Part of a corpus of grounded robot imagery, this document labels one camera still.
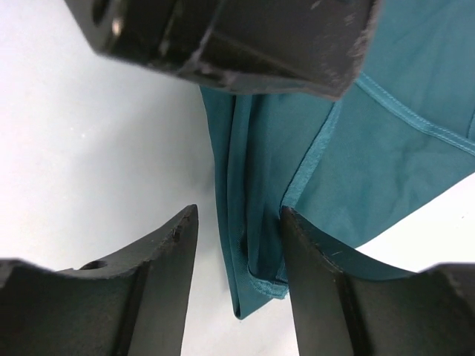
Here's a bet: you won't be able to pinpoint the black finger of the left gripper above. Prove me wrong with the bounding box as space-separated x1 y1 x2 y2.
67 0 381 100

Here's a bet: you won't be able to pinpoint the teal satin napkin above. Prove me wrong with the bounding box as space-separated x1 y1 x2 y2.
201 1 474 319

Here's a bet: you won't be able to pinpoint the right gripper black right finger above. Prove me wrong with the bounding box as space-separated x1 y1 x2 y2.
281 207 474 355

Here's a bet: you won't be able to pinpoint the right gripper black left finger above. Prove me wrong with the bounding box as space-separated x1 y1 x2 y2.
1 205 198 355

